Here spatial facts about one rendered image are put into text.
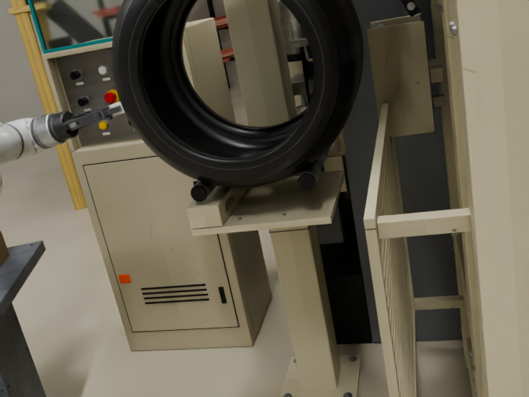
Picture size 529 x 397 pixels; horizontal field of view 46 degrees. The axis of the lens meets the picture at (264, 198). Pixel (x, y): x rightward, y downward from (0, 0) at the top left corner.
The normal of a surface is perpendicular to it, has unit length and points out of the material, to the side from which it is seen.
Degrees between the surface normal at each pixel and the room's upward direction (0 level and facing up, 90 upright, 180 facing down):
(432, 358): 0
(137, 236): 90
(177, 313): 90
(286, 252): 90
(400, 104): 90
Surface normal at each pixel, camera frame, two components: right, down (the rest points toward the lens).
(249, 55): -0.21, 0.37
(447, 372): -0.18, -0.93
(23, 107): 0.07, 0.32
